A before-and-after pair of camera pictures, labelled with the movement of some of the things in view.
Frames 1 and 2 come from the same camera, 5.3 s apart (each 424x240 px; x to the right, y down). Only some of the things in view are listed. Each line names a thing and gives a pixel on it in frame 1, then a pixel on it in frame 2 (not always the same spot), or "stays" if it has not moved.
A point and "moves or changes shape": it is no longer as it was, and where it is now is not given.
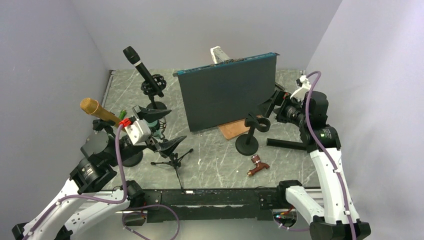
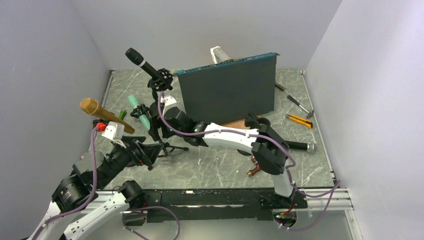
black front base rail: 196,205 stays
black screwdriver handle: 279,86 stays
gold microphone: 92,106 stays
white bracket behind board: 218,55 stays
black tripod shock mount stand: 175,161 moves or changes shape
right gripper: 277,100 → 157,122
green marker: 122,113 stays
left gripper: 165,147 → 149,152
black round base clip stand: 247,144 stays
